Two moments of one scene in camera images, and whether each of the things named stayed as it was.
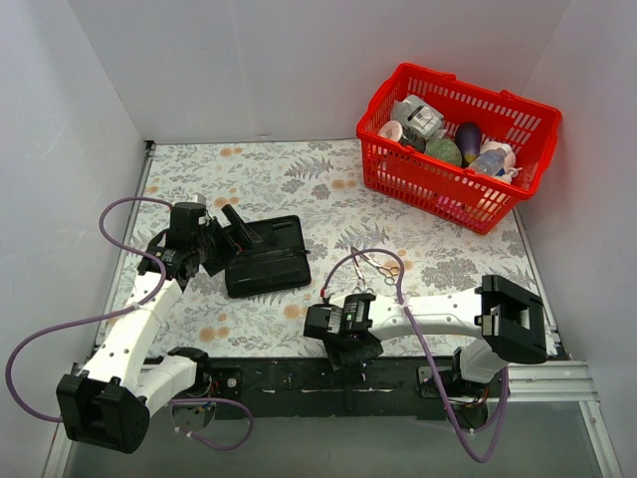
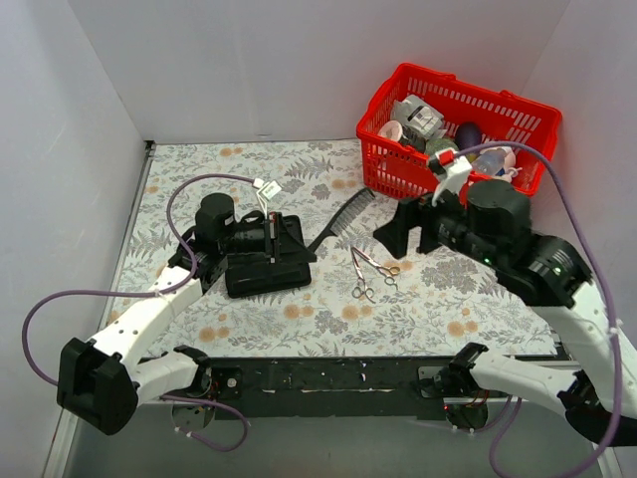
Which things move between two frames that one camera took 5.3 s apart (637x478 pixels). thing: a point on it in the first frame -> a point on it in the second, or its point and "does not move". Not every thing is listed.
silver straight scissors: (360, 284) does not move
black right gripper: (354, 352) -> (424, 225)
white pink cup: (392, 129) does not move
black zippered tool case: (280, 262) does not move
